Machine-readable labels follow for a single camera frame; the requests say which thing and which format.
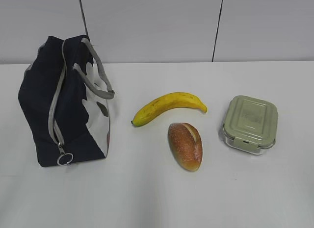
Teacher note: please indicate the navy blue lunch bag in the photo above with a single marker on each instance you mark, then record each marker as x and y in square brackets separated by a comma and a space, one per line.
[64, 97]

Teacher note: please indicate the yellow banana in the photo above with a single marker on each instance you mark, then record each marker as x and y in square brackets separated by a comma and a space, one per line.
[164, 103]

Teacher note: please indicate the brown bread roll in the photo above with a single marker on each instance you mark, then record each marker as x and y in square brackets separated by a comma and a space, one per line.
[186, 145]

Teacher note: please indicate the green lidded glass container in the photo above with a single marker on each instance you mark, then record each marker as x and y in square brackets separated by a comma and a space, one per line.
[250, 125]

